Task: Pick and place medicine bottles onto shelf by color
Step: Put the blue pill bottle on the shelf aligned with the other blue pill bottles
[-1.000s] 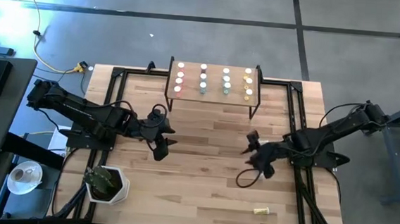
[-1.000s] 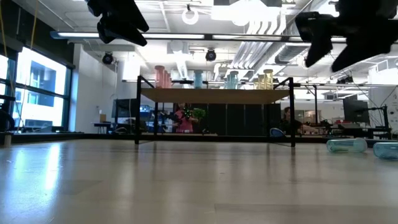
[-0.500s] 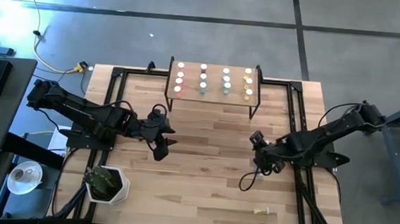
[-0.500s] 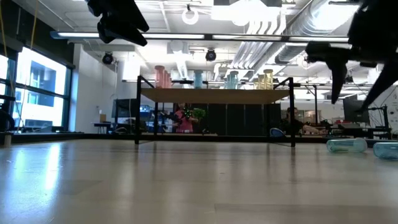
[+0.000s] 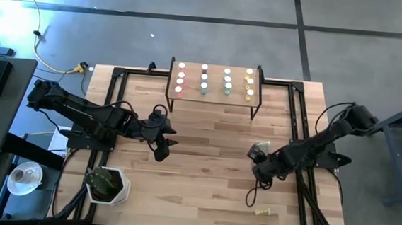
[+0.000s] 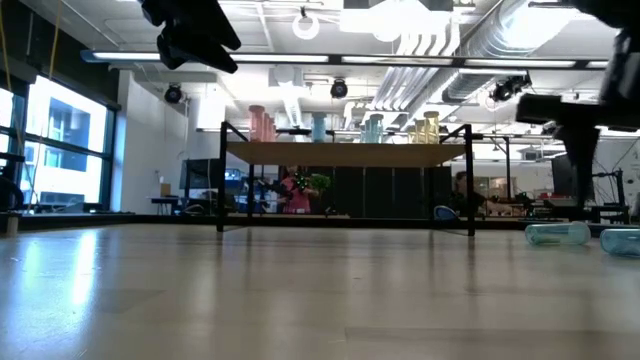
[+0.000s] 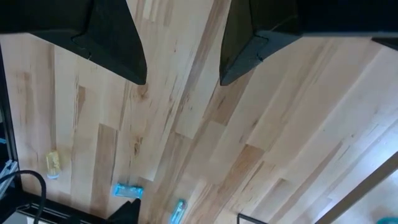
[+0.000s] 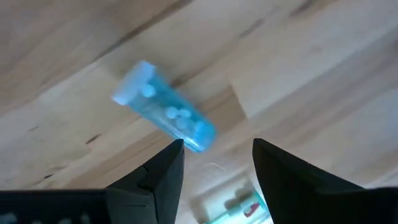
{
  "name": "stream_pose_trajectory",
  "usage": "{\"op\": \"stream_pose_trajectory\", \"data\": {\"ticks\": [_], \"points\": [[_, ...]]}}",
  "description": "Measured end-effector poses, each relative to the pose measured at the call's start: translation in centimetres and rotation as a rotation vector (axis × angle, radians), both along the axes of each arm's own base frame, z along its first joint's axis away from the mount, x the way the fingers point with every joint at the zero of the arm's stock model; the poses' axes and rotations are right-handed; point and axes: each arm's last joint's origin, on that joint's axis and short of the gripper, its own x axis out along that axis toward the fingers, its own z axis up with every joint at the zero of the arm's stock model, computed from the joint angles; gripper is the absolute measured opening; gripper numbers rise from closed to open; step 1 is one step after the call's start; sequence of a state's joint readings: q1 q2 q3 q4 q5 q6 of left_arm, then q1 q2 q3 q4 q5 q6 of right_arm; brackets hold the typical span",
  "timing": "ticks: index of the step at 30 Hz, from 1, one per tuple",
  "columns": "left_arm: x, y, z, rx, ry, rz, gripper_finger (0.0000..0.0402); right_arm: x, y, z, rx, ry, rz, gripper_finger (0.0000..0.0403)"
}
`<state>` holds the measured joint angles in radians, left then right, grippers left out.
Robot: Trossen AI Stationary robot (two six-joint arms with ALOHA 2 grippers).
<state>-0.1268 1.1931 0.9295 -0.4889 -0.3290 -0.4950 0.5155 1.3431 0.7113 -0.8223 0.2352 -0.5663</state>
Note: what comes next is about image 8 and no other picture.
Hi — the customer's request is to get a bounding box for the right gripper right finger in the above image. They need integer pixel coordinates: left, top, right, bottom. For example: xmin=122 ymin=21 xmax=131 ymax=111
xmin=252 ymin=138 xmax=365 ymax=224

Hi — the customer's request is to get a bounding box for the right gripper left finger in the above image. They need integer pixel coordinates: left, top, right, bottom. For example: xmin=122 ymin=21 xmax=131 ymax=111
xmin=105 ymin=138 xmax=185 ymax=224

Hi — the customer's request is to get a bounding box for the blue medicine bottle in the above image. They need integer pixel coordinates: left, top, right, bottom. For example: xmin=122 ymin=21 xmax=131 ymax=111
xmin=111 ymin=60 xmax=218 ymax=154

